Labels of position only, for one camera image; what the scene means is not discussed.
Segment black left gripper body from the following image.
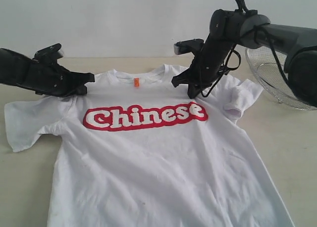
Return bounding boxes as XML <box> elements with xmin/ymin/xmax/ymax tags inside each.
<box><xmin>14</xmin><ymin>59</ymin><xmax>81</xmax><ymax>97</ymax></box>

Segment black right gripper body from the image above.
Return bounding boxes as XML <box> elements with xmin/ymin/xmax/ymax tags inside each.
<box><xmin>189</xmin><ymin>46</ymin><xmax>232</xmax><ymax>89</ymax></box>

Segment white t-shirt red print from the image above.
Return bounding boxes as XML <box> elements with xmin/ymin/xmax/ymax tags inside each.
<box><xmin>4</xmin><ymin>65</ymin><xmax>293</xmax><ymax>227</ymax></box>

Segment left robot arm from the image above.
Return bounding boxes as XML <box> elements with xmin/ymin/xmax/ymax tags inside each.
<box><xmin>0</xmin><ymin>43</ymin><xmax>95</xmax><ymax>97</ymax></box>

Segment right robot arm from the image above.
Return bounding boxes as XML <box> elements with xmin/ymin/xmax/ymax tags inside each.
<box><xmin>171</xmin><ymin>9</ymin><xmax>317</xmax><ymax>106</ymax></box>

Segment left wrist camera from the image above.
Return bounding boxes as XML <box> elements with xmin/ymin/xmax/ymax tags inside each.
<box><xmin>33</xmin><ymin>43</ymin><xmax>64</xmax><ymax>64</ymax></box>

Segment wire mesh basket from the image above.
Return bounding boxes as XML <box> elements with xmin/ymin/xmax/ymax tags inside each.
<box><xmin>245</xmin><ymin>46</ymin><xmax>317</xmax><ymax>111</ymax></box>

